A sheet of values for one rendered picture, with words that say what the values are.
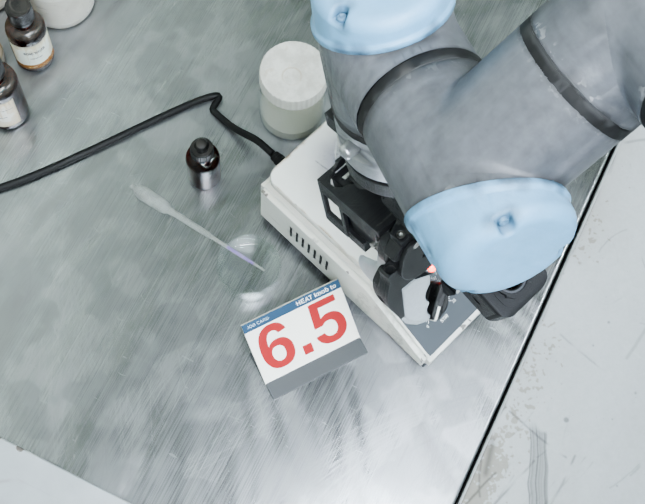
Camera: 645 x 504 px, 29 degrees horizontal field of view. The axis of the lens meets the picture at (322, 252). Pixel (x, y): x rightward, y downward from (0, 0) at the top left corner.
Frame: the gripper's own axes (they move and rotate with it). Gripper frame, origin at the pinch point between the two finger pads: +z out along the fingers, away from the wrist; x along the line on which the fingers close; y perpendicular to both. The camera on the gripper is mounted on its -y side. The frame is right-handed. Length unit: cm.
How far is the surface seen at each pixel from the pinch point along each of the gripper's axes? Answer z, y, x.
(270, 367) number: 10.3, 9.9, 10.6
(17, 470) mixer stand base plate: 8.4, 16.8, 31.4
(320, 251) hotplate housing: 5.1, 12.4, 1.8
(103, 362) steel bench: 8.9, 19.7, 20.6
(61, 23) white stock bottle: 1.5, 45.6, 3.4
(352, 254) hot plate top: 2.8, 9.2, 0.8
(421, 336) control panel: 9.5, 2.6, 0.0
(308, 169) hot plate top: 0.9, 16.8, -1.5
